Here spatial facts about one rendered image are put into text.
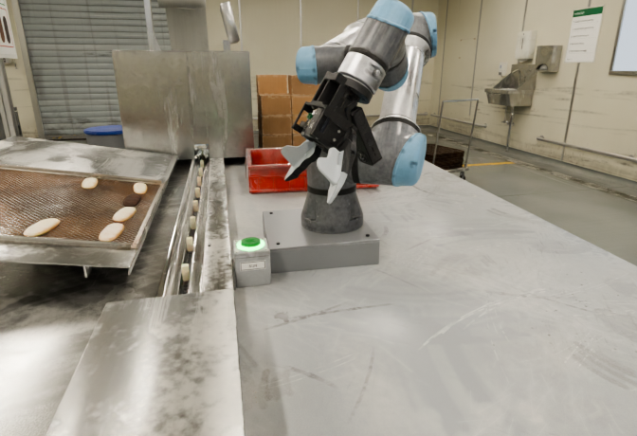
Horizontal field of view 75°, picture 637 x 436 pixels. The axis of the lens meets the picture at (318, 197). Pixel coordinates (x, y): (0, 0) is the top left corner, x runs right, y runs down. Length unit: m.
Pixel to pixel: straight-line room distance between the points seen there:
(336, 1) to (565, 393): 8.12
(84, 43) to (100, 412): 8.01
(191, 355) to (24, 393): 0.27
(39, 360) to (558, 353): 0.79
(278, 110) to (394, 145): 4.67
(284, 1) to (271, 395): 7.92
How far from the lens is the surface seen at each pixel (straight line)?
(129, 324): 0.62
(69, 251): 0.93
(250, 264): 0.84
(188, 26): 2.87
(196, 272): 0.88
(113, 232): 0.98
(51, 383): 0.74
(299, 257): 0.90
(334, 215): 0.94
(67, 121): 8.55
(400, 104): 0.99
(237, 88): 1.83
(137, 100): 1.86
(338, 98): 0.70
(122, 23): 8.25
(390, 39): 0.74
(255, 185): 1.45
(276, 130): 5.54
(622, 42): 5.84
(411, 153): 0.88
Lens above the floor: 1.24
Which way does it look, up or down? 17 degrees down
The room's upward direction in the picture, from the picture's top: straight up
